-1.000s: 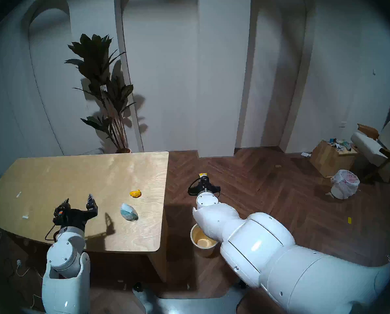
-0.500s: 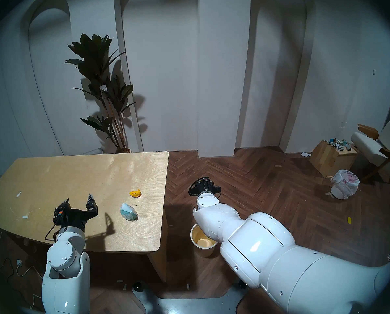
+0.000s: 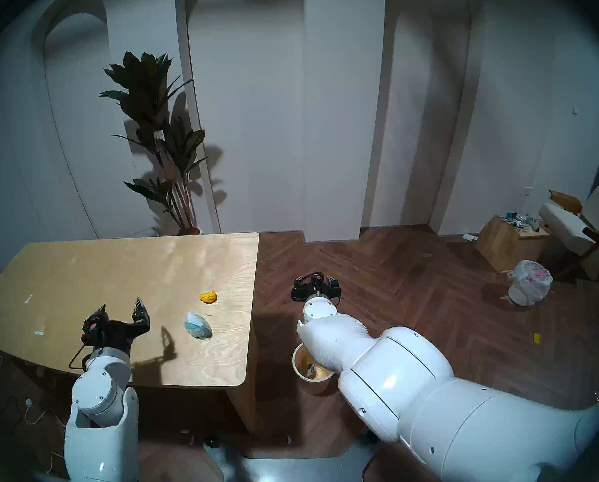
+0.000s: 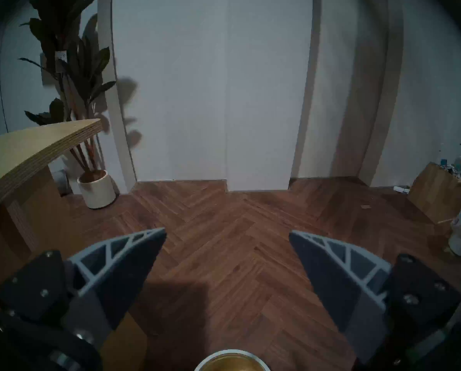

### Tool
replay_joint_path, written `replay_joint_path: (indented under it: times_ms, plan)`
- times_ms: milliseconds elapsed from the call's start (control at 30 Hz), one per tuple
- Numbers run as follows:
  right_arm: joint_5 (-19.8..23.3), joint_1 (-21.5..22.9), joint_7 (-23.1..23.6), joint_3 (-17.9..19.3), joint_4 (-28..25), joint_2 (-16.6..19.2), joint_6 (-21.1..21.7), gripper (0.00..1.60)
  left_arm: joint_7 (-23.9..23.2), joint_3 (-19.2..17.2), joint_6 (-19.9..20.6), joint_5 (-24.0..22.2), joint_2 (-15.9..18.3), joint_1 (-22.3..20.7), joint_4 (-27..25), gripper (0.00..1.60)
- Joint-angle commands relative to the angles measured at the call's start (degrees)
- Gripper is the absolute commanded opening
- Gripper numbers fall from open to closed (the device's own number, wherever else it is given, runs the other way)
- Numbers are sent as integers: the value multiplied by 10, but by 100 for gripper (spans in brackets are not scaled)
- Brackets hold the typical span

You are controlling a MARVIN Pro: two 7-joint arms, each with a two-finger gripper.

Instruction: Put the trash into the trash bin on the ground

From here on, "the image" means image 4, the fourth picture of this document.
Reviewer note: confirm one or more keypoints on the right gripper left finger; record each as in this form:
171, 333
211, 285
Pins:
114, 281

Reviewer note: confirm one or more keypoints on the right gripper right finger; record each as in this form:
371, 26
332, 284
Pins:
338, 281

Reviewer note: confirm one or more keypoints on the cream round trash bin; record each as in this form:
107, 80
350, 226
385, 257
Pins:
232, 360

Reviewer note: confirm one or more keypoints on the white plant pot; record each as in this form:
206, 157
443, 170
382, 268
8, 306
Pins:
97, 190

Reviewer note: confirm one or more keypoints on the white power strip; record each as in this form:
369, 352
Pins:
401, 189

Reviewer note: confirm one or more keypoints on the wooden cube side table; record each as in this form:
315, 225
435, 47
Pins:
437, 194

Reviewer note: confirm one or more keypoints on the light wooden table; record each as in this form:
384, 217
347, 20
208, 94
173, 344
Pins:
17, 157

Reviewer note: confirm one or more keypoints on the small clutter pile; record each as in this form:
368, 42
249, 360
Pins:
454, 169

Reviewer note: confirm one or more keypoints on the white plant tag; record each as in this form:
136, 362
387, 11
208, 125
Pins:
61, 56

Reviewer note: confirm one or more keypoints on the tall green leafy plant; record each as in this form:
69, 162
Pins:
66, 34

